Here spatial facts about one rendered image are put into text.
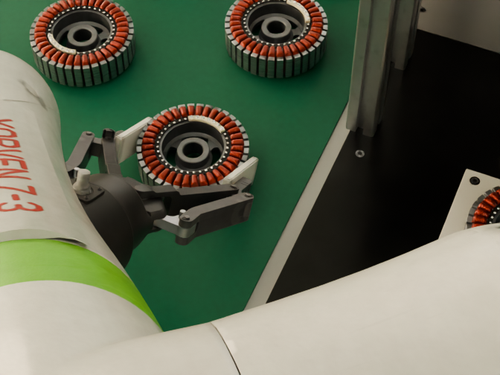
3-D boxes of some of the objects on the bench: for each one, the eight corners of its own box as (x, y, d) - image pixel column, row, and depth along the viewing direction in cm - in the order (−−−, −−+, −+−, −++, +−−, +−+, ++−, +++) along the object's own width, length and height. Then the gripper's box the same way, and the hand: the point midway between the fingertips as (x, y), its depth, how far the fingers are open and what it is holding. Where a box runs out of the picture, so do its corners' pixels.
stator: (218, 226, 106) (217, 204, 103) (118, 186, 109) (114, 163, 106) (267, 146, 112) (268, 123, 109) (172, 110, 115) (170, 86, 112)
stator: (85, 1, 124) (81, -22, 121) (157, 47, 120) (154, 23, 117) (13, 56, 119) (7, 32, 116) (85, 106, 115) (80, 82, 112)
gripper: (222, 240, 86) (314, 156, 105) (-23, 140, 92) (106, 79, 111) (203, 318, 89) (296, 223, 108) (-33, 217, 95) (94, 143, 115)
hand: (192, 155), depth 108 cm, fingers closed on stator, 11 cm apart
